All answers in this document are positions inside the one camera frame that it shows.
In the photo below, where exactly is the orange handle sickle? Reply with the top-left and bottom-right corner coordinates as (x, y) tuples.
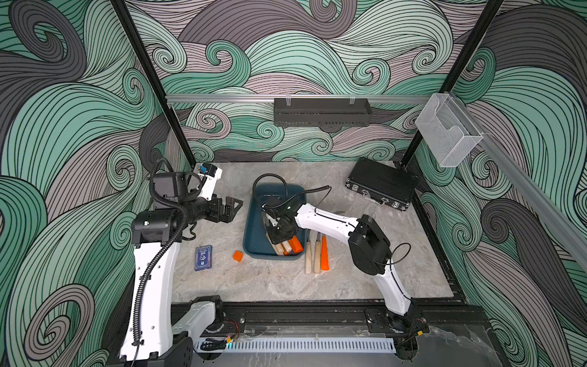
(320, 235), (330, 272)
(288, 236), (304, 254)

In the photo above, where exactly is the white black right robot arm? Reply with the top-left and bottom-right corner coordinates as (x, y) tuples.
(252, 173), (412, 317)

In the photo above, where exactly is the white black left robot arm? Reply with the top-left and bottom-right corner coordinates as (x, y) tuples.
(113, 158), (242, 366)

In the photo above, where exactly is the teal plastic storage tray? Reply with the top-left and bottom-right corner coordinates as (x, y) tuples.
(242, 183), (307, 261)

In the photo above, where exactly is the blue card pack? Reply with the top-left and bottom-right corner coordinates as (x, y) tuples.
(194, 245), (212, 272)

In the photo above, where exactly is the small orange block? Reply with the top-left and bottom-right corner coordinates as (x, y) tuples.
(232, 251), (244, 262)

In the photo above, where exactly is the black case with latches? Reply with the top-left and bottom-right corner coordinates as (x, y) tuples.
(345, 158), (418, 211)

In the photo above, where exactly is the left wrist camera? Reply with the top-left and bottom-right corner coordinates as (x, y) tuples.
(196, 163), (223, 201)

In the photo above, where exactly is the black perforated wall shelf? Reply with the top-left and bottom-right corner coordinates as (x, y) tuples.
(274, 97), (373, 132)

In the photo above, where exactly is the white slotted cable duct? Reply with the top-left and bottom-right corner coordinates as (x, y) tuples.
(210, 337), (396, 354)

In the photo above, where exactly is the clear plastic wall bin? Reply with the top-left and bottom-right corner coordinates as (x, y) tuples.
(416, 93), (482, 168)

